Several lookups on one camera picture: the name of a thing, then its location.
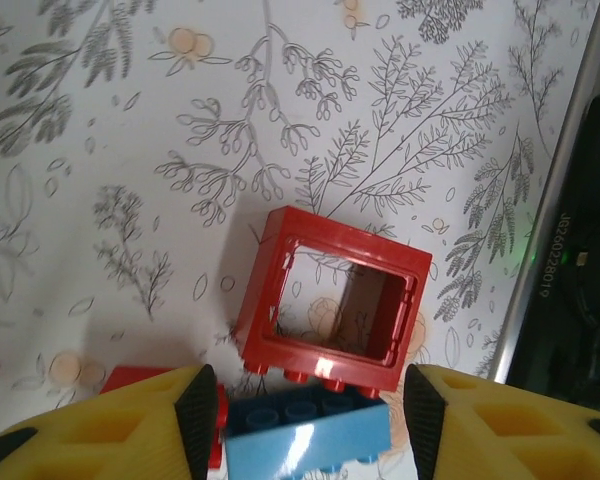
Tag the aluminium front frame rail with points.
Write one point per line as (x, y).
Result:
(515, 300)

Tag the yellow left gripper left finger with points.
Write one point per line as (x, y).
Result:
(95, 440)

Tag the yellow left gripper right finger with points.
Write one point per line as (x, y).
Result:
(510, 440)

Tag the blue lego brick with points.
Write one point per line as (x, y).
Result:
(305, 445)

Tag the red lego brick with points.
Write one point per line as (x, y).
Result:
(130, 377)

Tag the red window frame lego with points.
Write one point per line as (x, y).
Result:
(305, 357)

